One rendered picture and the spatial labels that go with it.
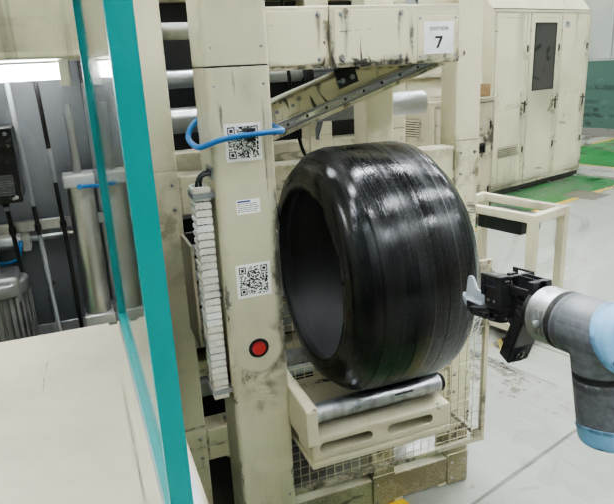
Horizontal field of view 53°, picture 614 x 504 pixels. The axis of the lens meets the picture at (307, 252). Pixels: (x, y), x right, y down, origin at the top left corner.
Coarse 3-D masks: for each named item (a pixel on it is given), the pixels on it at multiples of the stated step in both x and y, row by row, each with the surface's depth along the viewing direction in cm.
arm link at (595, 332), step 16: (560, 304) 89; (576, 304) 87; (592, 304) 86; (608, 304) 84; (544, 320) 91; (560, 320) 88; (576, 320) 85; (592, 320) 83; (608, 320) 81; (560, 336) 88; (576, 336) 85; (592, 336) 82; (608, 336) 81; (576, 352) 86; (592, 352) 83; (608, 352) 81; (576, 368) 87; (592, 368) 84; (608, 368) 82
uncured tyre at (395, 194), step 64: (320, 192) 130; (384, 192) 124; (448, 192) 128; (320, 256) 174; (384, 256) 119; (448, 256) 123; (320, 320) 169; (384, 320) 121; (448, 320) 126; (384, 384) 137
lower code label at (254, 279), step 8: (248, 264) 129; (256, 264) 129; (264, 264) 130; (240, 272) 128; (248, 272) 129; (256, 272) 130; (264, 272) 130; (240, 280) 129; (248, 280) 130; (256, 280) 130; (264, 280) 131; (240, 288) 129; (248, 288) 130; (256, 288) 131; (264, 288) 131; (240, 296) 130; (248, 296) 131
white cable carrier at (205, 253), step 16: (192, 192) 126; (192, 208) 127; (208, 208) 126; (208, 224) 125; (208, 240) 125; (208, 256) 126; (208, 272) 127; (208, 288) 128; (208, 304) 129; (208, 320) 130; (208, 336) 131; (208, 352) 134; (224, 352) 134; (208, 368) 138; (224, 368) 134; (224, 384) 135
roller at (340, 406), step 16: (400, 384) 144; (416, 384) 145; (432, 384) 146; (336, 400) 139; (352, 400) 139; (368, 400) 140; (384, 400) 142; (400, 400) 144; (320, 416) 136; (336, 416) 138
